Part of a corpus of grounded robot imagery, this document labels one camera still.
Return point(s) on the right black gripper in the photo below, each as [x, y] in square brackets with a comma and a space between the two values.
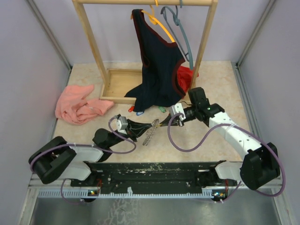
[176, 121]

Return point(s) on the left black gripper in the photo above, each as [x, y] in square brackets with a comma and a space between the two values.
[134, 129]

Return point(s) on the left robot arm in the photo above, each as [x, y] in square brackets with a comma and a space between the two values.
[59, 159]

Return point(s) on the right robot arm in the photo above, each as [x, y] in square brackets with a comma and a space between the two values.
[259, 160]

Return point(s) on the green key tag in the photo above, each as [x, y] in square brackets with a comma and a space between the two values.
[162, 109]

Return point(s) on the red key tag left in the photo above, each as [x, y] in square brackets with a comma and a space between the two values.
[131, 108]

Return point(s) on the dark navy vest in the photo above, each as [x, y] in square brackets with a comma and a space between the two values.
[160, 63]

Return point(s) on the wooden clothes rack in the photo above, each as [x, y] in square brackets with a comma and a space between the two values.
[116, 82]

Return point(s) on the red cloth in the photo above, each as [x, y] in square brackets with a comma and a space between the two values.
[184, 77]

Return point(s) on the pink cloth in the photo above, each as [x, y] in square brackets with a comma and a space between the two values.
[74, 108]

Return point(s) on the yellow hanger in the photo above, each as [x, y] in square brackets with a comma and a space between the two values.
[155, 21]

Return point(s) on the grey-blue hanger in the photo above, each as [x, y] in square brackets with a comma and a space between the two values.
[188, 53]

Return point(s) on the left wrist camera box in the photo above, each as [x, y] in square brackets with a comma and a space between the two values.
[121, 123]

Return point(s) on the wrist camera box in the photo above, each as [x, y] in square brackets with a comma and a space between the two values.
[178, 108]
[121, 123]

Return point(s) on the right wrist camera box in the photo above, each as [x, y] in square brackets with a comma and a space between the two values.
[178, 108]

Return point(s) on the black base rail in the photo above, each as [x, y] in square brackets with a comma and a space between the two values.
[153, 178]

